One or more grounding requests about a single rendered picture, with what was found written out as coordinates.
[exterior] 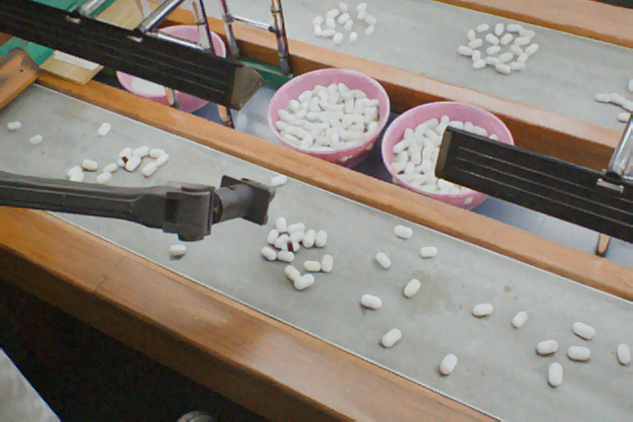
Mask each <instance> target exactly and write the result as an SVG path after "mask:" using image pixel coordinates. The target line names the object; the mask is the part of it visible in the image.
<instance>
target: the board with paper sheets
mask: <svg viewBox="0 0 633 422"><path fill-rule="evenodd" d="M148 5H149V8H150V12H151V13H152V12H153V11H154V10H156V9H157V8H158V7H159V6H160V5H157V4H154V3H150V2H148ZM97 18H100V19H103V20H105V21H107V22H110V23H113V24H116V25H119V26H122V27H125V28H128V29H131V30H133V29H134V28H135V27H136V26H138V25H139V24H140V23H141V22H142V20H141V17H140V14H139V11H138V8H137V5H136V0H116V1H115V2H114V3H113V4H112V5H110V6H109V8H108V9H107V10H105V11H104V12H103V13H102V14H101V15H99V16H98V17H97ZM97 18H96V19H97ZM54 56H55V54H54V55H52V56H51V57H50V58H49V59H48V60H46V61H45V62H44V63H43V64H42V65H40V66H39V68H40V69H41V71H43V72H46V73H48V74H50V75H53V76H56V77H59V78H62V79H64V80H67V81H70V82H73V83H76V84H78V85H81V86H84V85H85V84H86V83H87V82H88V81H89V80H90V79H91V78H92V77H94V76H95V75H96V74H97V73H98V72H99V71H100V70H101V69H102V68H104V67H103V66H100V65H99V66H98V67H97V68H96V69H94V70H93V71H92V70H89V69H86V68H83V67H80V66H77V65H74V64H71V63H68V62H65V61H62V60H59V59H55V58H53V57H54Z"/></svg>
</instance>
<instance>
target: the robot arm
mask: <svg viewBox="0 0 633 422"><path fill-rule="evenodd" d="M275 192H276V191H275V189H274V188H273V187H270V186H267V185H266V184H264V183H261V182H258V181H254V180H252V179H249V178H247V177H244V178H241V179H237V178H234V177H231V176H230V175H223V177H222V182H221V187H220V188H219V189H216V187H215V186H210V185H205V184H199V183H195V184H188V183H183V182H178V181H173V180H170V181H168V182H166V183H165V184H164V186H158V185H156V186H152V187H141V188H132V187H121V186H112V185H103V184H94V183H85V182H76V181H68V180H58V179H50V178H41V177H33V176H24V175H17V174H11V173H8V172H4V171H1V170H0V206H4V207H15V208H24V209H33V210H41V211H58V212H67V213H74V214H77V215H84V216H94V217H102V218H111V219H119V220H125V221H128V222H133V223H136V224H139V225H142V226H145V227H146V228H151V229H160V230H162V233H168V234H177V236H178V240H179V241H182V242H198V241H202V240H204V239H205V236H209V235H212V225H214V224H218V223H222V222H226V221H229V220H233V219H237V218H242V219H245V220H248V221H250V222H253V223H255V224H258V225H260V226H261V225H265V224H266V223H267V220H268V215H267V212H268V207H269V203H271V201H272V200H273V199H274V196H275ZM171 215H172V216H171Z"/></svg>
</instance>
